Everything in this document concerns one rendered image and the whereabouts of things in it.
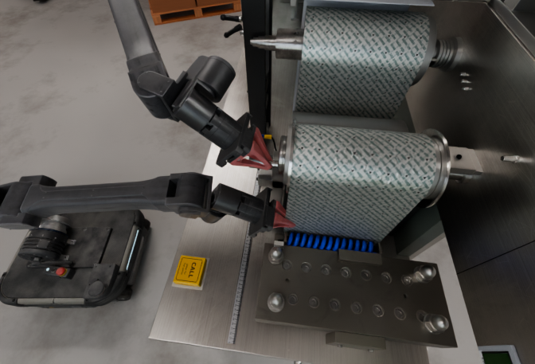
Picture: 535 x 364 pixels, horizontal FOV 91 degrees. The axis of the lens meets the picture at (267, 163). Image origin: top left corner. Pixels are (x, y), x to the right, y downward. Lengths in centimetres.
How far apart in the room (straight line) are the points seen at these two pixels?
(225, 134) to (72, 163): 216
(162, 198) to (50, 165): 214
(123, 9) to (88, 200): 37
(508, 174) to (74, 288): 171
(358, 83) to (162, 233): 158
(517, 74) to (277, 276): 56
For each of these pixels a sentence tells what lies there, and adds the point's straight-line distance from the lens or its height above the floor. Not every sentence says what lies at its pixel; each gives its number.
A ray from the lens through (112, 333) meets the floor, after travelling 185.
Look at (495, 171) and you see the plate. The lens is 55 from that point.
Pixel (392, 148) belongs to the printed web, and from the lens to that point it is 49.
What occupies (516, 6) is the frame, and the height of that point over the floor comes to 146.
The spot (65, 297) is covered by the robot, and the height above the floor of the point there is 24.
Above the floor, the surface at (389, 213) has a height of 118.
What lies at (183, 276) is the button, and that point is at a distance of 78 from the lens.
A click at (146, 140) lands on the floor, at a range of 242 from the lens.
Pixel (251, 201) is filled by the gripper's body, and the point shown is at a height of 115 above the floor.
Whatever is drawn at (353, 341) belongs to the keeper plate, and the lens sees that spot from 66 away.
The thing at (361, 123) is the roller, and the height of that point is 123.
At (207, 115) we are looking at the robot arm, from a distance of 45.
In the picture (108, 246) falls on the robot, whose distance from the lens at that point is 172.
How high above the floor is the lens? 165
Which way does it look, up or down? 54 degrees down
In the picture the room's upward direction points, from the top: straight up
